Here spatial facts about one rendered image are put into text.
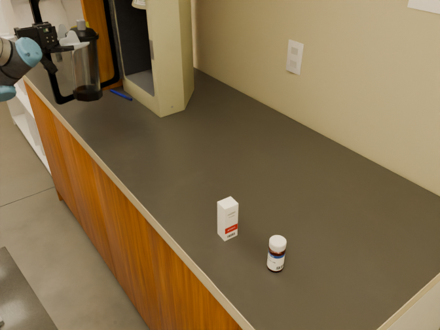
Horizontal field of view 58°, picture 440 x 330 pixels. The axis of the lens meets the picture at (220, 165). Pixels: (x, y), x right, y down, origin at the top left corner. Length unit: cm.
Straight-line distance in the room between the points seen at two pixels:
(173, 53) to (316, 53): 50
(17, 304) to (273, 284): 55
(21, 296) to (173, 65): 92
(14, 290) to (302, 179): 80
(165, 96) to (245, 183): 52
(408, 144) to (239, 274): 67
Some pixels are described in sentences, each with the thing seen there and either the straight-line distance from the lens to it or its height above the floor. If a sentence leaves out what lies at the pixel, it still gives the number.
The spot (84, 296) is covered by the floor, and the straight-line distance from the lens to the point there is 218.
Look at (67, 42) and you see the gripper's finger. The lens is 143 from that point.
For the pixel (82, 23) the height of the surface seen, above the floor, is 129.
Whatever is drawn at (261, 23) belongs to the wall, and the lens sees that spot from 162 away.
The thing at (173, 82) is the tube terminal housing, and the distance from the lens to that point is 152.
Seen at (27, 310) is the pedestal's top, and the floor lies 94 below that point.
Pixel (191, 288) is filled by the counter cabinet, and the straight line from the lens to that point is 115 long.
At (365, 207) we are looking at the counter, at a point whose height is 94.
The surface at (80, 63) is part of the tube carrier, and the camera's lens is 147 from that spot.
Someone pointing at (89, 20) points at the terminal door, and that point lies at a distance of 164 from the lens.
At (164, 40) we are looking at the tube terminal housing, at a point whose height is 123.
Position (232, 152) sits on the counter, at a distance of 132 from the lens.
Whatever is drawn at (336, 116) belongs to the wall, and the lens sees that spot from 145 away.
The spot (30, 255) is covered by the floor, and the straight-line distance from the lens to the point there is 248.
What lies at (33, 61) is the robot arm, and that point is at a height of 127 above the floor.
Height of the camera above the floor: 166
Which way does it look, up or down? 35 degrees down
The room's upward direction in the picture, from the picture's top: straight up
